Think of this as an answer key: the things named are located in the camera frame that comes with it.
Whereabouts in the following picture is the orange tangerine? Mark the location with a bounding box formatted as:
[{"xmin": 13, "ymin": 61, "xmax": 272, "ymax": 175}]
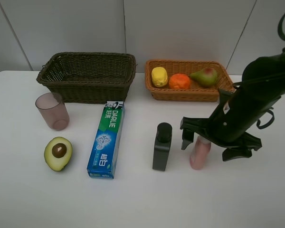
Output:
[{"xmin": 169, "ymin": 74, "xmax": 191, "ymax": 89}]

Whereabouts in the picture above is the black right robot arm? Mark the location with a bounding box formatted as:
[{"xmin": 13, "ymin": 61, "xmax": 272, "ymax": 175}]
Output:
[{"xmin": 180, "ymin": 48, "xmax": 285, "ymax": 162}]

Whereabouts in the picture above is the dark brown wicker basket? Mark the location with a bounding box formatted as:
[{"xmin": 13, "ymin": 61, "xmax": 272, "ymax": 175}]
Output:
[{"xmin": 37, "ymin": 52, "xmax": 136, "ymax": 104}]

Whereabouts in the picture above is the pink bottle white cap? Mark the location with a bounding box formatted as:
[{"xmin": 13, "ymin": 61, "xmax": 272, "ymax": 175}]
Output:
[{"xmin": 190, "ymin": 136, "xmax": 211, "ymax": 170}]

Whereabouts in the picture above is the black rectangular bottle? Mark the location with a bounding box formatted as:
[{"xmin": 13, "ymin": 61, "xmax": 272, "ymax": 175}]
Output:
[{"xmin": 152, "ymin": 123, "xmax": 172, "ymax": 171}]

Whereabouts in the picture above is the halved avocado with pit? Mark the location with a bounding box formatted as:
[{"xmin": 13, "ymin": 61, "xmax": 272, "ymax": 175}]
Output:
[{"xmin": 44, "ymin": 137, "xmax": 73, "ymax": 171}]

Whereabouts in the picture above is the orange wicker basket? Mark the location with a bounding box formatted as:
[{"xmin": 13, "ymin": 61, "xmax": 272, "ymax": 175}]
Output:
[{"xmin": 145, "ymin": 59, "xmax": 235, "ymax": 102}]

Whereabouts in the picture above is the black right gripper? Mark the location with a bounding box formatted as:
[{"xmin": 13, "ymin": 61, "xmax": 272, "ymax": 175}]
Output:
[{"xmin": 180, "ymin": 89, "xmax": 280, "ymax": 162}]

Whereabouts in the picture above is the green blue toothpaste box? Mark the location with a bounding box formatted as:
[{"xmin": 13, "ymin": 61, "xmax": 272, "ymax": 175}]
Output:
[{"xmin": 87, "ymin": 101, "xmax": 124, "ymax": 179}]

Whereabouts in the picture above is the yellow lemon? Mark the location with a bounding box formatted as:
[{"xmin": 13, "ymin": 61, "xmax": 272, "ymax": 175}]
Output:
[{"xmin": 152, "ymin": 66, "xmax": 168, "ymax": 88}]

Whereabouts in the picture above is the translucent pink plastic cup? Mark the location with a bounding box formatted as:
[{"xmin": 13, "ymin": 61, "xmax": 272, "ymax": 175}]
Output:
[{"xmin": 35, "ymin": 93, "xmax": 69, "ymax": 131}]

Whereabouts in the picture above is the green red pear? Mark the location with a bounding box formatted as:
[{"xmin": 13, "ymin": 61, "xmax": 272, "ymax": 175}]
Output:
[{"xmin": 190, "ymin": 67, "xmax": 218, "ymax": 88}]

